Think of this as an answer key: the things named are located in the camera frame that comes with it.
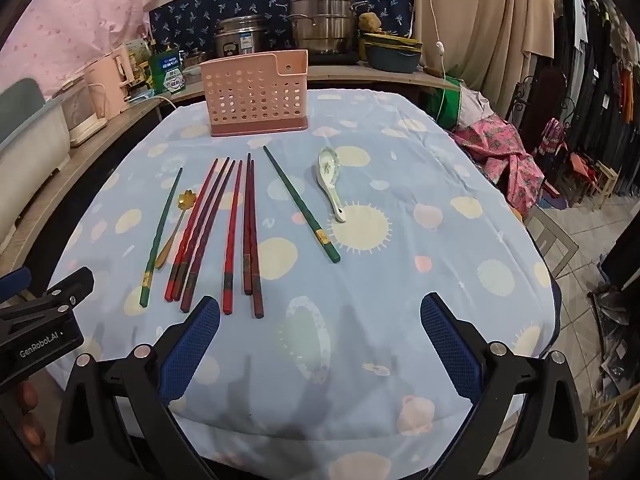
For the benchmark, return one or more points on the green bag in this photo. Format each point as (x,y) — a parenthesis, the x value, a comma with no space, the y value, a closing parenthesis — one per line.
(452,100)

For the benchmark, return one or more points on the green wooden chopstick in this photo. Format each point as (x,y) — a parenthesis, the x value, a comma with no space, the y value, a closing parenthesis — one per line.
(300,205)

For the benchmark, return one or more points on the gold flower-shaped spoon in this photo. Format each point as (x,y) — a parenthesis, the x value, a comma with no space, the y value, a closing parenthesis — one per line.
(172,235)

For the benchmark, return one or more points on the pile of scrap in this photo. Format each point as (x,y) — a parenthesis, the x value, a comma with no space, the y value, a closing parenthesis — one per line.
(617,360)

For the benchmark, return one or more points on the white glass kettle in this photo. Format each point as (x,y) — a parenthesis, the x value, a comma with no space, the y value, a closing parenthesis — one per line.
(80,115)

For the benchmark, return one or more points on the blue packet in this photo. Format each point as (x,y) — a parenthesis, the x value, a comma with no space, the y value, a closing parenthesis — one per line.
(139,94)

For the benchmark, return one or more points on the yellow bowl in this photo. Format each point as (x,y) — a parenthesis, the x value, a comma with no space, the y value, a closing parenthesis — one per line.
(390,40)

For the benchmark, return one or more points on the white ceramic soup spoon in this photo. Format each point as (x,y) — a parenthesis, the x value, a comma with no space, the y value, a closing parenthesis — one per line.
(329,170)

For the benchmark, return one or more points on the steel rice cooker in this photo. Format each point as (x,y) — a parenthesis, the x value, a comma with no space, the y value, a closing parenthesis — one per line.
(242,40)

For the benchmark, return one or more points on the wooden curved countertop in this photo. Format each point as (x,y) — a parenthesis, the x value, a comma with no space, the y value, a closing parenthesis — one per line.
(65,175)

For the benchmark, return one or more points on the pink perforated utensil holder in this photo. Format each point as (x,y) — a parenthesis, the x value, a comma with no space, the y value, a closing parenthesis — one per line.
(252,95)

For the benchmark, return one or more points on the small wooden stool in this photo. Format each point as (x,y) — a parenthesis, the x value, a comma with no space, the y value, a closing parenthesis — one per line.
(607,180)

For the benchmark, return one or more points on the black induction cooker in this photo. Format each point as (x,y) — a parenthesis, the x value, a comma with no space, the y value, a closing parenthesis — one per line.
(332,57)

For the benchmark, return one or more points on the blue patterned tablecloth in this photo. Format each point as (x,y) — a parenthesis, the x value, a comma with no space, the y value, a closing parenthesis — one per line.
(400,210)

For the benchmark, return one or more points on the beige curtain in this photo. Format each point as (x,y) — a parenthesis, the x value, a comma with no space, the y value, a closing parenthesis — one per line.
(480,20)

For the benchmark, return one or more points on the red and green chopsticks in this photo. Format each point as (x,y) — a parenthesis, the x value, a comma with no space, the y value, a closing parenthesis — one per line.
(160,235)

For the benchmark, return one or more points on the green tin can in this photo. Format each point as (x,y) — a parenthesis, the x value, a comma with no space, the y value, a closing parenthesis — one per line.
(167,72)

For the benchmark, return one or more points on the dark red wooden chopstick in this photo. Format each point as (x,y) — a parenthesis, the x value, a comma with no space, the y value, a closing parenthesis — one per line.
(255,240)
(210,232)
(247,225)

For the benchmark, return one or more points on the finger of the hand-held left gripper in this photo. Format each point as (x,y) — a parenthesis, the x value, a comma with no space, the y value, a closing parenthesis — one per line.
(70,287)
(12,282)

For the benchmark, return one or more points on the rack of hanging clothes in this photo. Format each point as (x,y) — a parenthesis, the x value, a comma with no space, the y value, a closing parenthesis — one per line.
(605,70)

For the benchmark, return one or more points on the pink floral cloth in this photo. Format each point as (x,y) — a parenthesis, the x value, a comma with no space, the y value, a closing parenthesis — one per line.
(500,155)

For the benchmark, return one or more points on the grey countertop board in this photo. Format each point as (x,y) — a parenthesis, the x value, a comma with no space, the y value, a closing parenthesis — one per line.
(390,79)

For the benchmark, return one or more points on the brown loofah sponge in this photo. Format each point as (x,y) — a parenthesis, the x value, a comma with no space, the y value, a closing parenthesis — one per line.
(370,22)

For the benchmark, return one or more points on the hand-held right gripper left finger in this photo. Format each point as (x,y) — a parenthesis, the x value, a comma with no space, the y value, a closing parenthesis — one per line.
(192,350)

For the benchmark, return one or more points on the clear lidded food container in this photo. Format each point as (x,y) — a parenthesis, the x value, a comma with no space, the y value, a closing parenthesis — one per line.
(192,75)

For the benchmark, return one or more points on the pink electric kettle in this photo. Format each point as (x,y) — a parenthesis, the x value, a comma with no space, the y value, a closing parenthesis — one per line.
(107,87)

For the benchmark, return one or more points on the stainless steel steamer pot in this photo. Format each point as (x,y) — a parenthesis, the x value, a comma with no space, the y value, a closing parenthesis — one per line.
(322,20)

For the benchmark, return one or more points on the blue bowl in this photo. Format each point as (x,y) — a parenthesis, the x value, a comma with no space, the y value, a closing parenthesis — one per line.
(392,60)

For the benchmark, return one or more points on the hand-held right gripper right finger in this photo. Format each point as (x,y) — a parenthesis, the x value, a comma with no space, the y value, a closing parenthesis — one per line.
(450,350)

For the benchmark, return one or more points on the person's left hand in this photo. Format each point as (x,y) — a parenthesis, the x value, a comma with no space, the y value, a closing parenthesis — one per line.
(32,427)

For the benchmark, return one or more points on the pink spotted curtain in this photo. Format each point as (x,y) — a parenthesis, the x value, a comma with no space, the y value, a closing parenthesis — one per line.
(65,20)

